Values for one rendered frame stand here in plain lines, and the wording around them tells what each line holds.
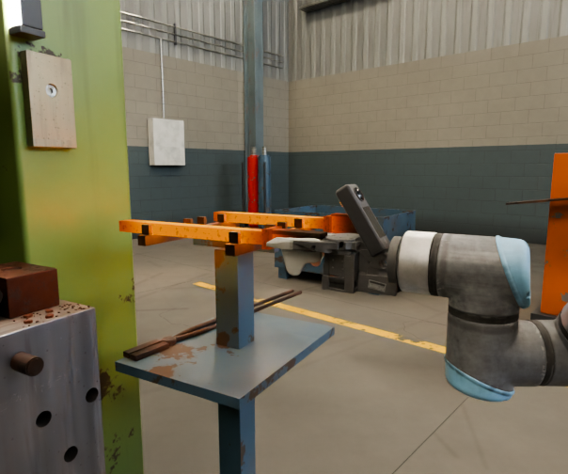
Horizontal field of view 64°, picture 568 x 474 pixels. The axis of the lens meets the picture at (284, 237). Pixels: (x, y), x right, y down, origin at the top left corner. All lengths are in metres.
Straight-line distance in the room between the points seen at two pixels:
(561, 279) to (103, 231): 3.24
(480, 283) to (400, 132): 8.11
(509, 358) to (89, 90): 0.91
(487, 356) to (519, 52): 7.61
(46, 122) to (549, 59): 7.52
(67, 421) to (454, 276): 0.64
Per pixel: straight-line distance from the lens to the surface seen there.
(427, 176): 8.44
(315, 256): 0.71
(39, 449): 0.85
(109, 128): 1.09
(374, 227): 0.69
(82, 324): 0.82
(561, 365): 0.71
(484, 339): 0.66
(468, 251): 0.64
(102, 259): 1.08
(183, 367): 0.93
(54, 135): 0.99
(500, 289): 0.64
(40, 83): 0.99
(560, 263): 3.75
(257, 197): 8.17
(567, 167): 3.69
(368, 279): 0.70
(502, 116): 8.06
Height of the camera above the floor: 1.15
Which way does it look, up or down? 9 degrees down
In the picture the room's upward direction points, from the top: straight up
